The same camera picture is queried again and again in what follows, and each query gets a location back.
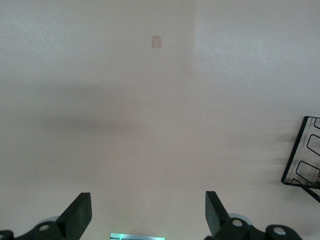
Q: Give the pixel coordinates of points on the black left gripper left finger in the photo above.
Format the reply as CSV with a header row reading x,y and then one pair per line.
x,y
72,220

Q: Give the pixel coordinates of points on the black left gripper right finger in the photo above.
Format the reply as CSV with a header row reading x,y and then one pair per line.
x,y
220,222

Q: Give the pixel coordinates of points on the brown square tape mark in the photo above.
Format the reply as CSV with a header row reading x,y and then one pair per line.
x,y
156,41

